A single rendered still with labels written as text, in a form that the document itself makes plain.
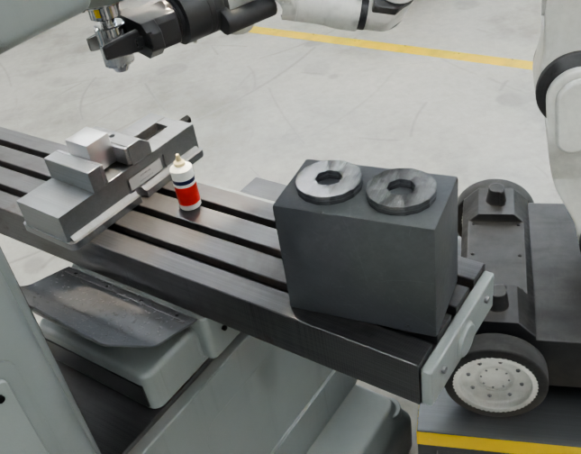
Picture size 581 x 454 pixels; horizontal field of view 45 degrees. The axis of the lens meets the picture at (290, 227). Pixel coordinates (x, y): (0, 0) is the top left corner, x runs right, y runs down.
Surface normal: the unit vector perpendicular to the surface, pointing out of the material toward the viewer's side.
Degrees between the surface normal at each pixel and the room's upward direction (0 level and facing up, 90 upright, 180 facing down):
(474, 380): 90
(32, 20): 90
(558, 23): 90
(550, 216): 0
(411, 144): 0
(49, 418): 88
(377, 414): 0
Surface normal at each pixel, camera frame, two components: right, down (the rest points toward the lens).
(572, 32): -0.22, 0.62
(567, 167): -0.15, 0.89
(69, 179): -0.58, 0.55
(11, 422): 0.82, 0.22
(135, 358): -0.14, -0.79
